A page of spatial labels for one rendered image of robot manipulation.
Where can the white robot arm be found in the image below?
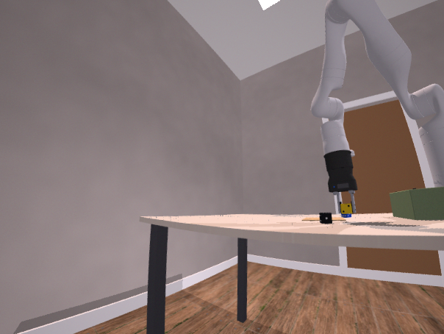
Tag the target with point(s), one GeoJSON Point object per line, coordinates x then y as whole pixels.
{"type": "Point", "coordinates": [392, 58]}

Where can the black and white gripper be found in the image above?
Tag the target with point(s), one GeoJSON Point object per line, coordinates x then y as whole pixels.
{"type": "Point", "coordinates": [340, 167]}

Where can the yellow die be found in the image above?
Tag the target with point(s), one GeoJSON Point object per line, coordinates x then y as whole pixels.
{"type": "Point", "coordinates": [346, 208]}

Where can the black die with white pips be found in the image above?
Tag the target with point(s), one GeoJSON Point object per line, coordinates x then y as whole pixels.
{"type": "Point", "coordinates": [325, 218]}

